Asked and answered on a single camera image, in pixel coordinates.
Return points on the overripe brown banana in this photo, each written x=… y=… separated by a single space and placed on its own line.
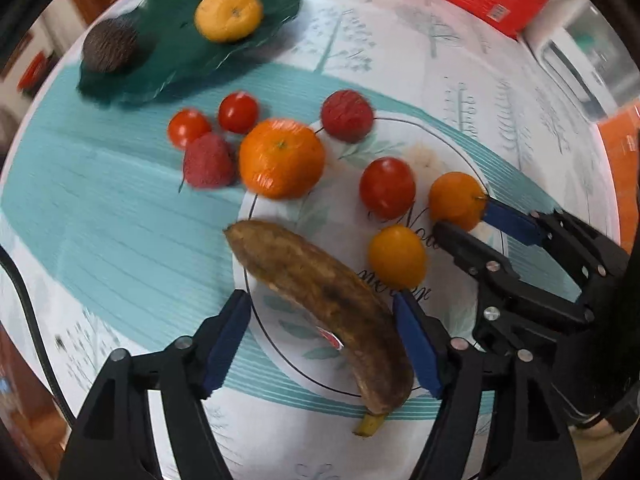
x=320 y=290

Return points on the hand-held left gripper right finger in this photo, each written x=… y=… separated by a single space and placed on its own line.
x=417 y=345

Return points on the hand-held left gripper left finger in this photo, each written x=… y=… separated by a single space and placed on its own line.
x=227 y=340

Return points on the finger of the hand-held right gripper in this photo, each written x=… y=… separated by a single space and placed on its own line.
x=515 y=225
x=465 y=245

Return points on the large orange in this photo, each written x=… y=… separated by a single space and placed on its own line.
x=281 y=157

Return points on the red strawberry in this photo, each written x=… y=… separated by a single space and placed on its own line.
x=207 y=160
x=347 y=115

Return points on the yellow mandarin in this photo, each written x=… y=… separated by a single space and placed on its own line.
x=227 y=12

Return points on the teal placemat with round print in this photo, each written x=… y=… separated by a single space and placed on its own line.
x=125 y=235

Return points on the white tree-print tablecloth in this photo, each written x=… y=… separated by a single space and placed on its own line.
x=400 y=45

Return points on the yellow-orange tomato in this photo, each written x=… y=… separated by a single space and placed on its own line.
x=397 y=255

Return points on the small red tomato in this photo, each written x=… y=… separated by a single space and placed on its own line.
x=238 y=111
x=189 y=127

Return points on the dark green scalloped plate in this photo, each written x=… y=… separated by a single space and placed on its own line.
x=175 y=55

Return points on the dark brown avocado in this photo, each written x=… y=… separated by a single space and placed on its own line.
x=110 y=46

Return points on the large red tomato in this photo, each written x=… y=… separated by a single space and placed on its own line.
x=387 y=187

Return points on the white countertop appliance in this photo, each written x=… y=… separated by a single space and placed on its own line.
x=565 y=60

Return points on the small orange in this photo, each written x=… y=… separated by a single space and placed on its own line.
x=455 y=200

